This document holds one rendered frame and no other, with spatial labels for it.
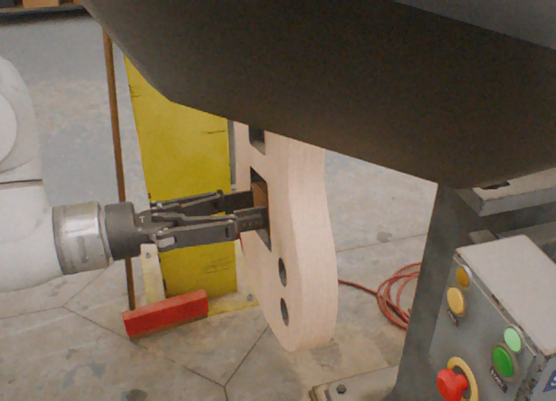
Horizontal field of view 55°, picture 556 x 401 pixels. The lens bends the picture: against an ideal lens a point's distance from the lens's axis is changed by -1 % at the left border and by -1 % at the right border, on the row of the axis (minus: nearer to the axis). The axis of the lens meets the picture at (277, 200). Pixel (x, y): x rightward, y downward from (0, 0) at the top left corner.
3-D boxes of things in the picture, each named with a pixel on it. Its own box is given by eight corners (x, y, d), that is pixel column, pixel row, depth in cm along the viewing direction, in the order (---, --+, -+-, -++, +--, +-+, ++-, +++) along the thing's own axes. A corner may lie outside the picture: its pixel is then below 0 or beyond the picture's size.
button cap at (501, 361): (500, 357, 57) (508, 338, 55) (517, 380, 54) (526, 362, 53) (489, 360, 56) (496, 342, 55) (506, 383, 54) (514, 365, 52)
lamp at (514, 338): (502, 337, 54) (509, 317, 53) (520, 360, 52) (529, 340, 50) (496, 338, 54) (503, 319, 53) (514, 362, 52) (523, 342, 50)
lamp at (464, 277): (455, 277, 61) (460, 259, 60) (469, 296, 59) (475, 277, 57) (449, 279, 61) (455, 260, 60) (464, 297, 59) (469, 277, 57)
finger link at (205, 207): (157, 237, 72) (152, 234, 73) (226, 216, 78) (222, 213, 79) (152, 210, 71) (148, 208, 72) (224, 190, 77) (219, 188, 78)
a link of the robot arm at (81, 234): (65, 288, 66) (115, 278, 67) (50, 219, 63) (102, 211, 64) (71, 258, 74) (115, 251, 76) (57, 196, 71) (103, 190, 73)
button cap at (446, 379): (457, 377, 66) (465, 356, 64) (475, 404, 63) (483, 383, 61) (431, 384, 66) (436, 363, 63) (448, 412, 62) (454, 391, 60)
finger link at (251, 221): (222, 219, 69) (226, 227, 67) (260, 213, 71) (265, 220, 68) (223, 230, 70) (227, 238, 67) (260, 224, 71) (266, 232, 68)
